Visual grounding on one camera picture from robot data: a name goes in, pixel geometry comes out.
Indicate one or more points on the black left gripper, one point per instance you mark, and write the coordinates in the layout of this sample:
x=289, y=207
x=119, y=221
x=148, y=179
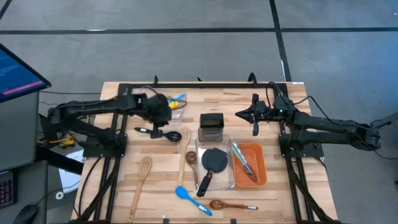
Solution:
x=158, y=109

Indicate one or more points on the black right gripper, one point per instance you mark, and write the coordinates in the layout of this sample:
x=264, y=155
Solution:
x=264, y=110

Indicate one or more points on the yellow silicone spatula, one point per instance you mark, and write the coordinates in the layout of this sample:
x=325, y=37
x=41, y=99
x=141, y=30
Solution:
x=173, y=104

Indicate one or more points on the large blue silicone spoon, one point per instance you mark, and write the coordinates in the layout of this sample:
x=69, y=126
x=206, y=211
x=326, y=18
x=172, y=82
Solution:
x=179, y=97

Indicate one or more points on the wide wooden slotted turner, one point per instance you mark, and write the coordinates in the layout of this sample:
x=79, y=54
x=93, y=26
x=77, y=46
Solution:
x=145, y=165

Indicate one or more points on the black round turner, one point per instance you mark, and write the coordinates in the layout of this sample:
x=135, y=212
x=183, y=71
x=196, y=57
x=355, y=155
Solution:
x=214, y=165

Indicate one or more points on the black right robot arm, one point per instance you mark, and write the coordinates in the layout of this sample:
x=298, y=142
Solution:
x=326, y=124

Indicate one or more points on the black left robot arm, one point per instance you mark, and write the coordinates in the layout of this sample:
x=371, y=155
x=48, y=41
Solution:
x=102, y=104

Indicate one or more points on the wide clear plastic bin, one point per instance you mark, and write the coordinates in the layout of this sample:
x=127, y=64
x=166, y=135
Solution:
x=182, y=118

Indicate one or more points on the black slotted spoon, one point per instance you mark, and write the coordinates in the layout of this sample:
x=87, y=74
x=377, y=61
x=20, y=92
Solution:
x=174, y=136

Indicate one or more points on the steel box grater black top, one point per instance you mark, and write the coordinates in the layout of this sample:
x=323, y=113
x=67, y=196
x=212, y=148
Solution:
x=211, y=119

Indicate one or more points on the narrow wooden slotted spatula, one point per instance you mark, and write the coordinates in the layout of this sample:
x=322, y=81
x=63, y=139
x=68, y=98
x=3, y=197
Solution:
x=185, y=137

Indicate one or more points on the orange plastic bin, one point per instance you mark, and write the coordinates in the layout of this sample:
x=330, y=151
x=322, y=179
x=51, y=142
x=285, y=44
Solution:
x=259, y=155

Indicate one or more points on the tall clear plastic bin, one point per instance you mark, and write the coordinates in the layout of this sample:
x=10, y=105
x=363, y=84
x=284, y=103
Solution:
x=225, y=183

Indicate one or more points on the small blue silicone spoon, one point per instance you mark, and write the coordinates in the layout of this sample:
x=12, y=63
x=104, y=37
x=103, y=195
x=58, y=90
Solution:
x=182, y=192

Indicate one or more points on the white paper sheet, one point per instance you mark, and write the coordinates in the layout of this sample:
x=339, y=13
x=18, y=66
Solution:
x=70, y=180

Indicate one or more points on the white tape roll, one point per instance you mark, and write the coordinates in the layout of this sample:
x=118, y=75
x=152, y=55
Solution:
x=56, y=195

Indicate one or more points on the computer monitor blue screen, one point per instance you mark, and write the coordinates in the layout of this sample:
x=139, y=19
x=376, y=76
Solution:
x=18, y=74

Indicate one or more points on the dark grey desk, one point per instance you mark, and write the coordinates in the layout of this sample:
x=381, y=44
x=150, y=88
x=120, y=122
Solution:
x=34, y=186

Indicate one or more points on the black computer mouse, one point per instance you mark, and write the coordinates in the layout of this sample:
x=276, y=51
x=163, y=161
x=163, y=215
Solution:
x=26, y=214

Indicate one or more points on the black keyboard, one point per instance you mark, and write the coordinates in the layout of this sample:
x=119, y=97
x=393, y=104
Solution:
x=6, y=193

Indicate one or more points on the black aluminium table frame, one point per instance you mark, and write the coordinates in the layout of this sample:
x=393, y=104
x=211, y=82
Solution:
x=202, y=85

